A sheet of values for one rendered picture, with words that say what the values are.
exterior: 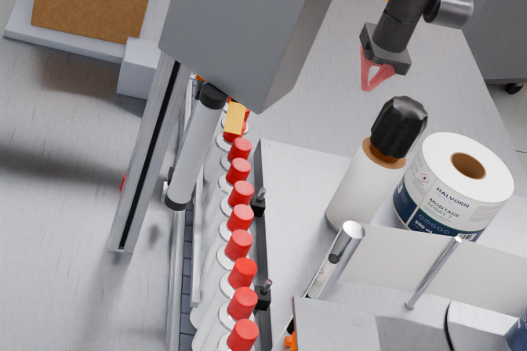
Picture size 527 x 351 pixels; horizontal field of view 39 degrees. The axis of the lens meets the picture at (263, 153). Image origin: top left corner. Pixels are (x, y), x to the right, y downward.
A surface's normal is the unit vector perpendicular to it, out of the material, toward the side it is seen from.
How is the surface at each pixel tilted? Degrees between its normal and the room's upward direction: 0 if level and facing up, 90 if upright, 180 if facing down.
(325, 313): 0
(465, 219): 90
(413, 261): 90
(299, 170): 0
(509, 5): 93
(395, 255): 90
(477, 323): 0
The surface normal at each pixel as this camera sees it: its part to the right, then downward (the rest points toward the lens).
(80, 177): 0.32, -0.72
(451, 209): -0.29, 0.54
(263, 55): -0.51, 0.42
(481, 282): -0.06, 0.63
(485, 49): 0.39, 0.72
